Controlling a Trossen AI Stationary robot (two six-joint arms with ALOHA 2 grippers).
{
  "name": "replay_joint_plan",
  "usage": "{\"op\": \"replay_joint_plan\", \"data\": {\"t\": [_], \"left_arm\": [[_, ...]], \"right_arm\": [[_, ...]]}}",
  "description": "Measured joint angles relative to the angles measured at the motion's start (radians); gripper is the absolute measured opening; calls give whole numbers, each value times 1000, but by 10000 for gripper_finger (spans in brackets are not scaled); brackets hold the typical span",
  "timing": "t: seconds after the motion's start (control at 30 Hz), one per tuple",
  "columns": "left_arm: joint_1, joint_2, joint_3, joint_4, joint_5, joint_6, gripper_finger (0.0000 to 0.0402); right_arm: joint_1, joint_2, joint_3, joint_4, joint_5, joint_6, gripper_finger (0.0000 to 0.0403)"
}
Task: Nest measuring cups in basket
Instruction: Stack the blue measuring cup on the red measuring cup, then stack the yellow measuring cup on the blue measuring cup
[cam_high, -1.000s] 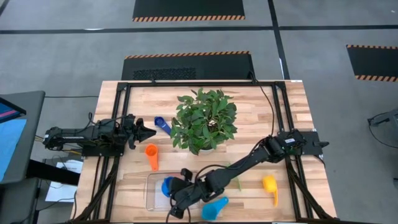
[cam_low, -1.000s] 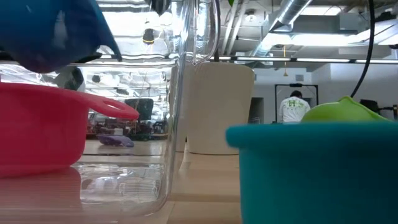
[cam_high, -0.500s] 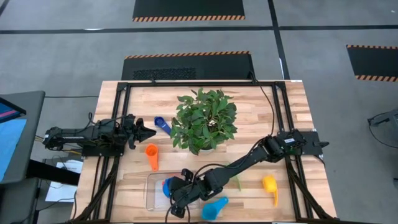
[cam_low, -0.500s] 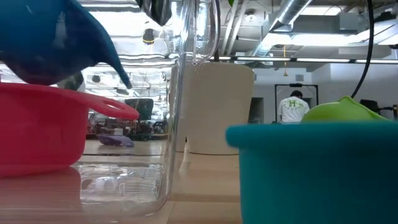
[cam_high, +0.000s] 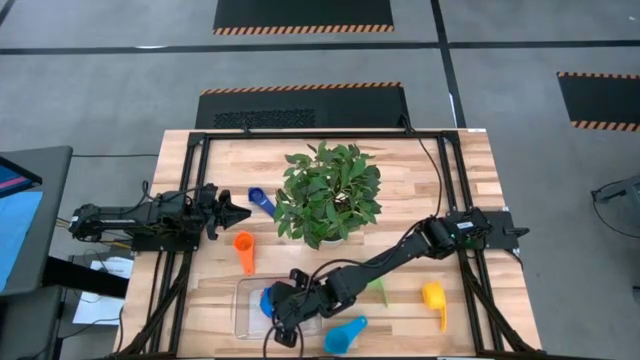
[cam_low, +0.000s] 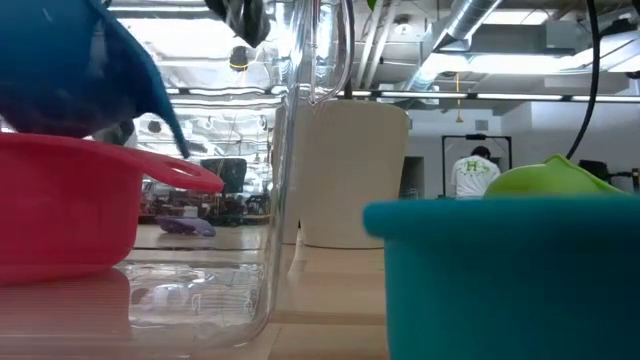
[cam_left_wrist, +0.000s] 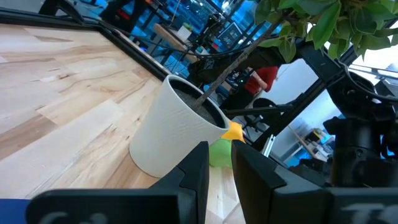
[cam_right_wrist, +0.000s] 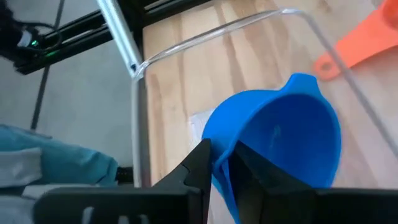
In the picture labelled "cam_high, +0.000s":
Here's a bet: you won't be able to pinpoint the yellow measuring cup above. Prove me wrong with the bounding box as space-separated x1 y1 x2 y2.
420 280 449 334

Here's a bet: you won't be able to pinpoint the dark blue measuring cup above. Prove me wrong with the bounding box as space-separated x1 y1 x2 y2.
247 186 278 219

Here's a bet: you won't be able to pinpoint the long black cable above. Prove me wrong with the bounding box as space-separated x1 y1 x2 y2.
398 113 446 217

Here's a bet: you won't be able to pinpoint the computer monitor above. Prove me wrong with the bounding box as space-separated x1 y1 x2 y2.
0 155 45 294

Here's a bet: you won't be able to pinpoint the green measuring cup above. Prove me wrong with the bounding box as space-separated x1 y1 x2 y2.
366 276 390 308

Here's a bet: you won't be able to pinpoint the white paper sheets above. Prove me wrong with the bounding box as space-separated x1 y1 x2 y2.
71 256 136 327

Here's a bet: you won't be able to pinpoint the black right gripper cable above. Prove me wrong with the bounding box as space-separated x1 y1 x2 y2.
261 322 307 359

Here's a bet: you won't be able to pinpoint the clear plastic basket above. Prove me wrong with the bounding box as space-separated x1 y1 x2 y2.
230 276 324 342

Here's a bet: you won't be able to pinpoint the black mat with striped edge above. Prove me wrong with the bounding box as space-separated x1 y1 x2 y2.
555 70 640 134
212 0 396 37
194 81 412 131

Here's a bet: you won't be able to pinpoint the light blue measuring cup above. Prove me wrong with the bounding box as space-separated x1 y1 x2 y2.
323 314 369 356

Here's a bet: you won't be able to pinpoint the orange measuring cup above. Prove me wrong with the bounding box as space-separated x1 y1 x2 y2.
232 230 257 277

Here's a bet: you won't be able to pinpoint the black aluminium table frame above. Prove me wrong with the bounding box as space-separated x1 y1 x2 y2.
113 128 545 359

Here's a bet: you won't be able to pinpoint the green plant in white pot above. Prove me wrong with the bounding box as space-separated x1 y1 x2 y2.
272 140 384 251

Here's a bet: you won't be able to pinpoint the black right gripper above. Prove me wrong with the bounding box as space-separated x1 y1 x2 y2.
269 267 335 350

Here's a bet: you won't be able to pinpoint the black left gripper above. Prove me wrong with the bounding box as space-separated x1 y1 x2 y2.
197 182 253 242

